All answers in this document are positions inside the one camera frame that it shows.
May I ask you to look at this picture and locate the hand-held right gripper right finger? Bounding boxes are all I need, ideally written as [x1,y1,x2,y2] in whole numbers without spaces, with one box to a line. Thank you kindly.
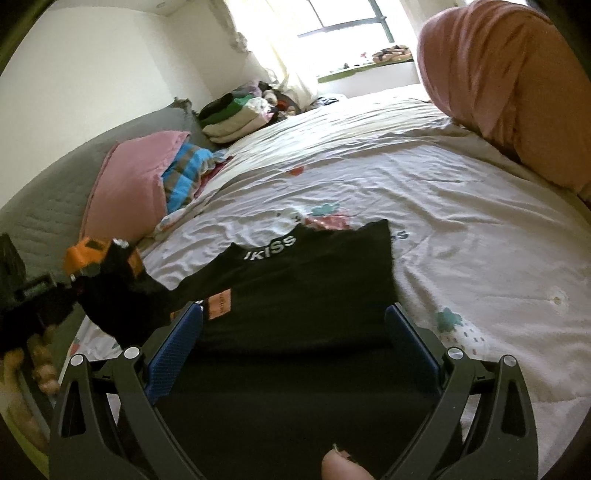
[383,302,541,480]

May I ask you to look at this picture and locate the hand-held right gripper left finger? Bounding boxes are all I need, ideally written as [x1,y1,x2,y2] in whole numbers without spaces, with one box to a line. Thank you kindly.
[48,302,208,480]

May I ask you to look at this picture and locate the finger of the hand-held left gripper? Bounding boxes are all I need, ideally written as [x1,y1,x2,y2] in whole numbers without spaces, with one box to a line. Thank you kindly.
[64,236,145,283]

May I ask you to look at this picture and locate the black garment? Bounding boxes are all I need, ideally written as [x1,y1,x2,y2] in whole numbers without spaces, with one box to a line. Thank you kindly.
[78,219,458,480]

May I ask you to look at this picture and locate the heap of mixed clothes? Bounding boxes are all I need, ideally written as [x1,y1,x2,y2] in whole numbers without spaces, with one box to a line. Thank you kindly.
[252,80,303,121]

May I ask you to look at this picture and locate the person's left hand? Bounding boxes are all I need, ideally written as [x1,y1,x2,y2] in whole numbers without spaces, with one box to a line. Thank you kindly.
[0,325,63,395]

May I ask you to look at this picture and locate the person's right hand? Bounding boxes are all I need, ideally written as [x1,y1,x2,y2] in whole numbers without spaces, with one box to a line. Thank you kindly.
[321,450,377,480]

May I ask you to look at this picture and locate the grey quilted headboard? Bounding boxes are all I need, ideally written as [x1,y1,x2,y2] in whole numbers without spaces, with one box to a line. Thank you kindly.
[0,99,218,361]

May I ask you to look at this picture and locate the pink pillow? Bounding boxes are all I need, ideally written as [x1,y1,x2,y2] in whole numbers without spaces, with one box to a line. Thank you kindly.
[81,130,192,241]

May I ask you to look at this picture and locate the blue brown striped cloth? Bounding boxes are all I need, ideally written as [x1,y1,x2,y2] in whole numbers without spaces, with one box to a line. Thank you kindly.
[154,143,234,227]

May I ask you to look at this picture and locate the white printed quilt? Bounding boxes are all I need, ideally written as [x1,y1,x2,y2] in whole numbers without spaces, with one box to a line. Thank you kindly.
[69,85,591,480]

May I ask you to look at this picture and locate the green window sill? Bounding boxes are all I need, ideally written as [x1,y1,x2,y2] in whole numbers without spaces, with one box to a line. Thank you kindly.
[316,60,421,85]

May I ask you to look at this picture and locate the white curtain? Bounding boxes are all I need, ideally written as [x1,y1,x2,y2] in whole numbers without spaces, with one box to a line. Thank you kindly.
[225,0,324,109]

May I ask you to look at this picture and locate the rolled pink duvet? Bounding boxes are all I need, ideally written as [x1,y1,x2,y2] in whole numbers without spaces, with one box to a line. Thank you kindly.
[418,0,591,204]

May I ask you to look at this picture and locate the plush toys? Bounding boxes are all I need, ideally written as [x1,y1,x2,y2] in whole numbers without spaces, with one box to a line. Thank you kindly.
[372,45,413,64]

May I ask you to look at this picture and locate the window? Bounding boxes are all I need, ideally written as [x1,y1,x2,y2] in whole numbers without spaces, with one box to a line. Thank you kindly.
[295,0,416,43]

